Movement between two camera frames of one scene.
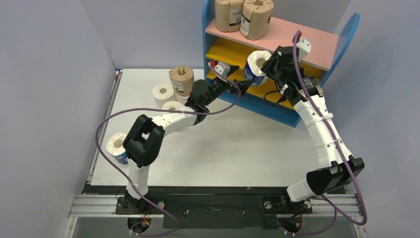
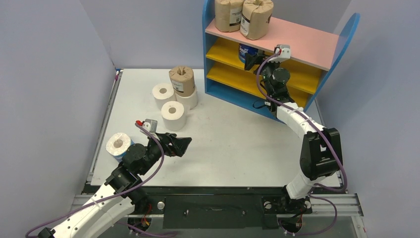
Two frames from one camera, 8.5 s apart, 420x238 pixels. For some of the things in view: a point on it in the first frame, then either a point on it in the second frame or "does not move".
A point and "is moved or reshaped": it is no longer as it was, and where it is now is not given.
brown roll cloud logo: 255,18 does not move
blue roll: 115,148 does not move
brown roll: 182,78 does not move
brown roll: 228,15 does not move
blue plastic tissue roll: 255,59 is moved or reshaped
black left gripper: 243,85 -> 179,144
